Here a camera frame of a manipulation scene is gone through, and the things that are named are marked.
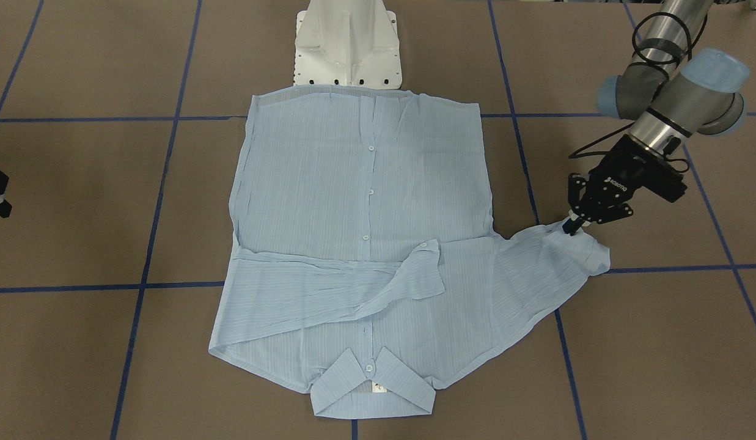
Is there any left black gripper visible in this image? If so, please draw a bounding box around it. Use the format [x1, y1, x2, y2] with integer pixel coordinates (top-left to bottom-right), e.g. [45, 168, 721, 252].
[562, 134, 687, 236]

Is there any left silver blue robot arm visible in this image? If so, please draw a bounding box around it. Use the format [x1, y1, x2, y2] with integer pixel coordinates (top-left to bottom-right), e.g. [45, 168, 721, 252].
[562, 1, 750, 236]

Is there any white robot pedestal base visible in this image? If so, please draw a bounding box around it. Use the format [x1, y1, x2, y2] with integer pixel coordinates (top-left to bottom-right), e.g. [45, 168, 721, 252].
[292, 1, 403, 90]

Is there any light blue button shirt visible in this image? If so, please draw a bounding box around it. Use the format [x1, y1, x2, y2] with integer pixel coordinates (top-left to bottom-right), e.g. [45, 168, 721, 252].
[209, 86, 611, 419]

